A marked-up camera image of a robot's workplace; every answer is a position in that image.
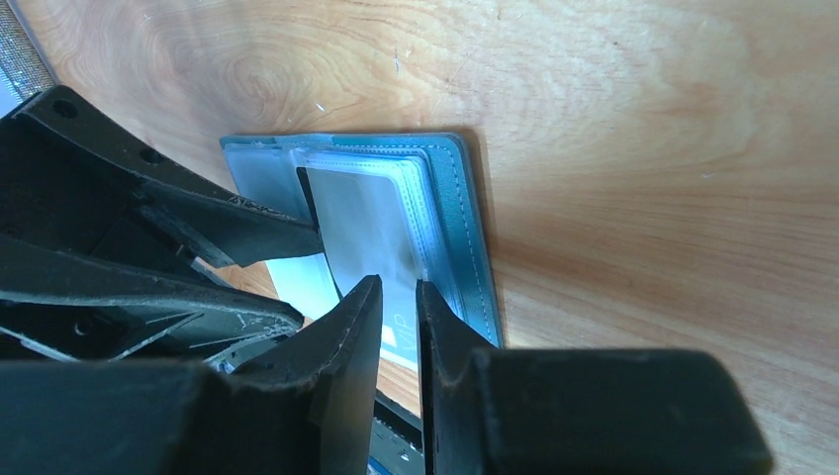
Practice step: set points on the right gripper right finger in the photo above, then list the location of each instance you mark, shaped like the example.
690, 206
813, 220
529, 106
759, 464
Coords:
490, 410

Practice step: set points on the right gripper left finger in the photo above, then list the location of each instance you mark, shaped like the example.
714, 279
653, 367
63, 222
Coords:
303, 407

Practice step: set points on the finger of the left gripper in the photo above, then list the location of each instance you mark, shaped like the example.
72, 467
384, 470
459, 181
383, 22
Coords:
71, 307
217, 225

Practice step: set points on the blue card holder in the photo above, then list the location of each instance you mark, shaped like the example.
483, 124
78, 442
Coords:
435, 180

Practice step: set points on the clear glitter tube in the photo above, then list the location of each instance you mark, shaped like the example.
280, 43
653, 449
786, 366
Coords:
24, 72

